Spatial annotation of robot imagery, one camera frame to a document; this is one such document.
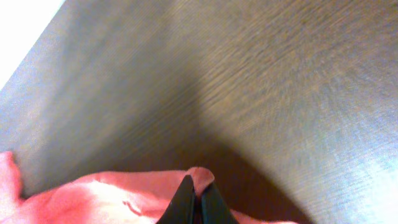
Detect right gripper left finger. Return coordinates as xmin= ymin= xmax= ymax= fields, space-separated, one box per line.
xmin=157 ymin=175 xmax=196 ymax=224

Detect red orange t-shirt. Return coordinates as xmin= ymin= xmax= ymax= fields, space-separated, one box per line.
xmin=0 ymin=151 xmax=299 ymax=224

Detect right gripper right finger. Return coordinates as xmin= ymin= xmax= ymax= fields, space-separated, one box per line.
xmin=201 ymin=183 xmax=238 ymax=224

